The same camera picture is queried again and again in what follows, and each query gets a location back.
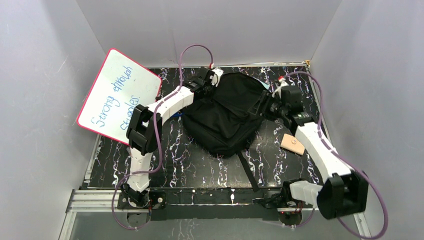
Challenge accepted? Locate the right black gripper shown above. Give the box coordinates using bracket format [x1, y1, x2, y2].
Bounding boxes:
[246, 90, 287, 122]

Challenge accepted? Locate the black student backpack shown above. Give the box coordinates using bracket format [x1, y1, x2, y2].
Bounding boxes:
[182, 72, 268, 192]

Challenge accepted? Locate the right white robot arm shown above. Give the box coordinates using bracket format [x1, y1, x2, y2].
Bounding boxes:
[250, 85, 369, 220]

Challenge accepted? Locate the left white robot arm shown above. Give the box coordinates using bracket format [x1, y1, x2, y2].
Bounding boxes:
[121, 67, 224, 208]

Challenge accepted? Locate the light blue eraser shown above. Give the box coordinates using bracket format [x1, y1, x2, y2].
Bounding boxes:
[261, 82, 270, 89]

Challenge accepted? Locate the beige snap wallet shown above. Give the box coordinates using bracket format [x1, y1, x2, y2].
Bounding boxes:
[280, 133, 305, 156]

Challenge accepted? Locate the pink-framed whiteboard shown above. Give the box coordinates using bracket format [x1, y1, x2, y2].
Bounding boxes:
[76, 48, 162, 144]

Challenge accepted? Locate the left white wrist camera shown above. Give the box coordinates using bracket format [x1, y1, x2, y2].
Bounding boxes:
[211, 67, 224, 87]

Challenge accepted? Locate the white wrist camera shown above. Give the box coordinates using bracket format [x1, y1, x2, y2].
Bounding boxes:
[211, 67, 224, 87]
[272, 76, 289, 97]

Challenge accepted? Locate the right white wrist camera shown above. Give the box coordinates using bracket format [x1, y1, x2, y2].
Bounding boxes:
[272, 76, 289, 97]

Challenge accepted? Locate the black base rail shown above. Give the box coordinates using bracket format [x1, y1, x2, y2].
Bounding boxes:
[117, 187, 303, 226]

